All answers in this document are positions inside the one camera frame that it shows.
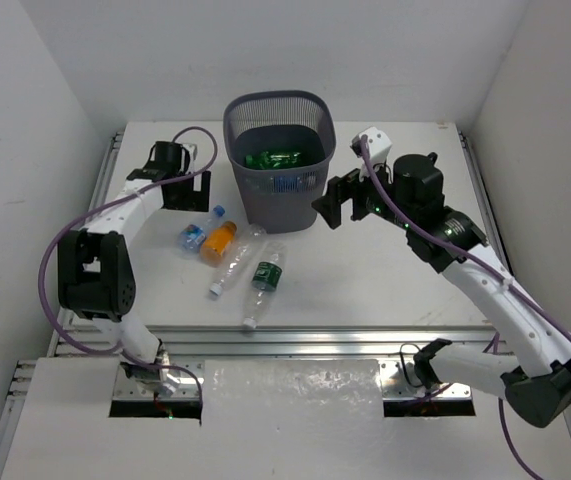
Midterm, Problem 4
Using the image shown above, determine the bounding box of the clear bottle dark green label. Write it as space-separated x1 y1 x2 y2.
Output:
242 241 286 330

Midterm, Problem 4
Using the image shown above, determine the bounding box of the clear bottle blue label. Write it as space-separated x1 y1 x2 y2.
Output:
272 173 317 194

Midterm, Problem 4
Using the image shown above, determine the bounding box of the aluminium front rail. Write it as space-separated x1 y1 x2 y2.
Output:
7 323 564 401

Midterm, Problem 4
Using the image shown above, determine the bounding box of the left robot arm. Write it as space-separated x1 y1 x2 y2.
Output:
57 141 211 399

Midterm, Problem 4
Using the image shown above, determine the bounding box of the clear bottle colourful label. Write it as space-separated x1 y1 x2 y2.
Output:
178 205 226 258

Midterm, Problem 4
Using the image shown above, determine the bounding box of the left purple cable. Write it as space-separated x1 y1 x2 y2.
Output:
38 126 219 411

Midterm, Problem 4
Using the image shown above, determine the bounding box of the aluminium side rail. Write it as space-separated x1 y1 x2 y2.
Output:
458 130 514 275
37 128 125 356

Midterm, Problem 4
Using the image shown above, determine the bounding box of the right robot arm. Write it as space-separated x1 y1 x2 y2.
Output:
312 152 571 428

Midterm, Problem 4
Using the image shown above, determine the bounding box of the right aluminium side rail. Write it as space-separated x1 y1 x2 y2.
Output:
458 130 514 275

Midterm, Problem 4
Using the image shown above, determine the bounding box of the left aluminium side rail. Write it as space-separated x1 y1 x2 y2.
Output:
37 128 125 356

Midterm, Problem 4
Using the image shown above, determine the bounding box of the clear bottle white cap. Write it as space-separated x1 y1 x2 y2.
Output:
209 224 266 298

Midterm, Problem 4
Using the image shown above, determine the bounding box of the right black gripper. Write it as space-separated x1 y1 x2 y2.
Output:
313 151 415 229

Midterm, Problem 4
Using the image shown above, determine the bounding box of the green plastic bottle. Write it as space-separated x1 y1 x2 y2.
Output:
244 151 307 170

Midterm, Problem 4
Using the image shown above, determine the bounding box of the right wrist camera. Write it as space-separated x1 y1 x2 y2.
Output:
350 127 392 171

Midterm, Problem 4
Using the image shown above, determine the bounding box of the grey mesh waste bin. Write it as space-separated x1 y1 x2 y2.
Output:
223 90 336 234

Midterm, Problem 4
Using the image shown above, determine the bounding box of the orange juice bottle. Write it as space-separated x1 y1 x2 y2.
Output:
199 221 237 266

